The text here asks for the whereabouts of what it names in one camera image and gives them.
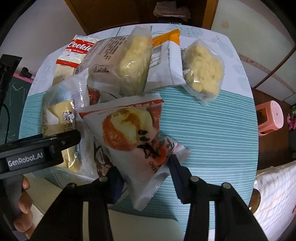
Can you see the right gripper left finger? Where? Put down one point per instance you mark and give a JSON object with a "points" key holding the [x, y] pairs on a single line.
{"points": [[110, 187]]}

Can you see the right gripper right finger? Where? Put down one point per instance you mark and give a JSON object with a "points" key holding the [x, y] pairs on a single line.
{"points": [[189, 188]]}

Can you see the red white bread packet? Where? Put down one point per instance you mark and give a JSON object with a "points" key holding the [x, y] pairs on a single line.
{"points": [[129, 129]]}

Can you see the tan sandwich biscuit packet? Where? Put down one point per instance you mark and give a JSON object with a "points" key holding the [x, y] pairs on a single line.
{"points": [[60, 113]]}

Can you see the clear yellow cake packet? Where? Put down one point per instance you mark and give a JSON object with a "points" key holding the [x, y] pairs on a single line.
{"points": [[203, 71]]}

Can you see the orange white snack packet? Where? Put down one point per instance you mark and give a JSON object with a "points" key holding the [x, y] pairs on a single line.
{"points": [[165, 67]]}

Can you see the white-label yellow cake packet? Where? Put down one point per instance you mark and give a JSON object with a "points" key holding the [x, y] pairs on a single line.
{"points": [[119, 65]]}

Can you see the Cookies red white packet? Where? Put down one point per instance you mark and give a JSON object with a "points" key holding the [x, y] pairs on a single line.
{"points": [[72, 56]]}

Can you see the person's left hand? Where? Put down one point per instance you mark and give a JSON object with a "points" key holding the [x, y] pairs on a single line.
{"points": [[24, 222]]}

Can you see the teal floral tablecloth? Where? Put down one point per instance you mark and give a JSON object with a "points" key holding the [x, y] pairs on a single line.
{"points": [[222, 137]]}

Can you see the white pink checked bedding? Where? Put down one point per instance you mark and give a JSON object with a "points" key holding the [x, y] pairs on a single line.
{"points": [[276, 210]]}

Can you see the pink plastic stool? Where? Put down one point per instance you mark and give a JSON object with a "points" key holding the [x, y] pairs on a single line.
{"points": [[269, 117]]}

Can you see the brown wooden door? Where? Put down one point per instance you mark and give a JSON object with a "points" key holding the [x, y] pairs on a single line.
{"points": [[95, 16]]}

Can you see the green chalkboard pink frame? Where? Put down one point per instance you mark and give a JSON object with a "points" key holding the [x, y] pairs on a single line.
{"points": [[15, 100]]}

